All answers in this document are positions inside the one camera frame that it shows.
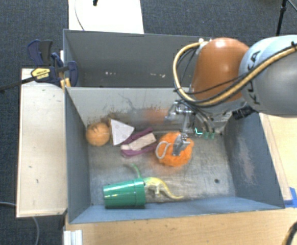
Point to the orange mesh bath sponge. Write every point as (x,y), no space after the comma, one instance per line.
(171,158)

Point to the orange toy fruit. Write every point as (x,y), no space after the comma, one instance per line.
(97,134)

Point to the grey metal bin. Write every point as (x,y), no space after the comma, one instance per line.
(204,172)

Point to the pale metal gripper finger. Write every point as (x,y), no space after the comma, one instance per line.
(186,141)
(177,147)

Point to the green yellow toy dinosaur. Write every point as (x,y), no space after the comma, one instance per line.
(159,185)

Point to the white toy cheese wedge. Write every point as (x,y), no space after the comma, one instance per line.
(120,134)

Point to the pale wood flat board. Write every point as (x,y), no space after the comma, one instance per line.
(41,147)

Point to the green plastic cup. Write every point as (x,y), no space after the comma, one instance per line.
(124,193)

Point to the purple and beige toy slice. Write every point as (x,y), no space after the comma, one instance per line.
(139,144)

